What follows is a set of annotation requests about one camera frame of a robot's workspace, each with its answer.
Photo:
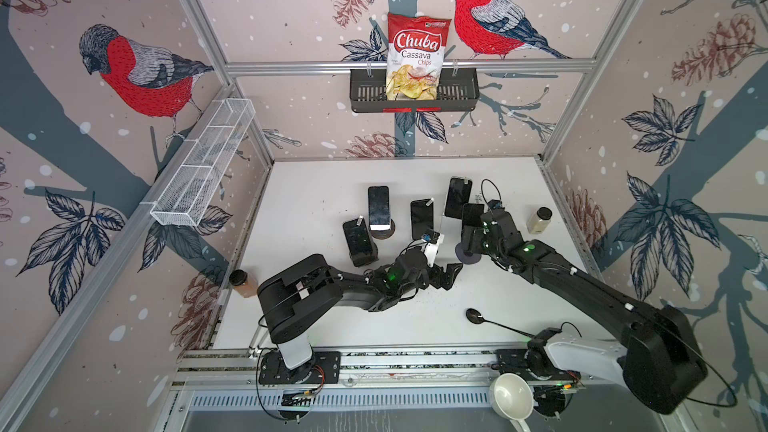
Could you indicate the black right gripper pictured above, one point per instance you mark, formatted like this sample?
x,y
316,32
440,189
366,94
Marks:
x,y
475,234

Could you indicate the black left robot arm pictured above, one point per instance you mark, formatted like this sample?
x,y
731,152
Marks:
x,y
296,298

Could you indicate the white wire wall shelf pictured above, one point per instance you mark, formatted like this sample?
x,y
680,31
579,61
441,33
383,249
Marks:
x,y
193,185

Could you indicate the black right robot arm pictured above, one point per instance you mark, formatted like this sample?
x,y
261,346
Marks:
x,y
652,351

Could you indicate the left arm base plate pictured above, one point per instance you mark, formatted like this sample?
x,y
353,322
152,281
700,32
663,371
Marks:
x,y
322,368

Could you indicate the black wire wall basket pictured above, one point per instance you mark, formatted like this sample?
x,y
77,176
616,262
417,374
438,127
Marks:
x,y
458,90

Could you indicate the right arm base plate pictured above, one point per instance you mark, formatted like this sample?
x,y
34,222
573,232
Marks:
x,y
532,366

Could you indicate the red Chuba cassava chips bag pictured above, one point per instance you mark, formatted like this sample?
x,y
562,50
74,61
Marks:
x,y
416,49

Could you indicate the black phone centre with sticker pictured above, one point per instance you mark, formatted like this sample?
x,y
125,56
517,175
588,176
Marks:
x,y
422,217

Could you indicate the spice jar with black lid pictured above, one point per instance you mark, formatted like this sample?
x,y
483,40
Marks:
x,y
539,220

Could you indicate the round wooden phone stand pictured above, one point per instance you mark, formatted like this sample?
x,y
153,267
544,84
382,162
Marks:
x,y
381,233

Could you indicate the purple round phone stand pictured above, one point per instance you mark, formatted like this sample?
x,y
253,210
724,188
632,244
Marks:
x,y
467,255

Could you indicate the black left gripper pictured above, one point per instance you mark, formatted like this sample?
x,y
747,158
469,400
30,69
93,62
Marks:
x,y
449,276

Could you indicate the black ladle spoon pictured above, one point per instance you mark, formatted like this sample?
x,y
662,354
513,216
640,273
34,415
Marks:
x,y
476,318

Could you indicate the white funnel cup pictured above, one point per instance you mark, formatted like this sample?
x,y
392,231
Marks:
x,y
512,398

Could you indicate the black phone on wooden stand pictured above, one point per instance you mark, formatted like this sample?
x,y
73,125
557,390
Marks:
x,y
379,206

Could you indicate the brown jar with black lid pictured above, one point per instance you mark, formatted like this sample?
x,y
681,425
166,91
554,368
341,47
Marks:
x,y
243,283

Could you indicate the white phone stand rear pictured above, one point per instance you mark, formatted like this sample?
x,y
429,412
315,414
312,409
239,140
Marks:
x,y
450,227

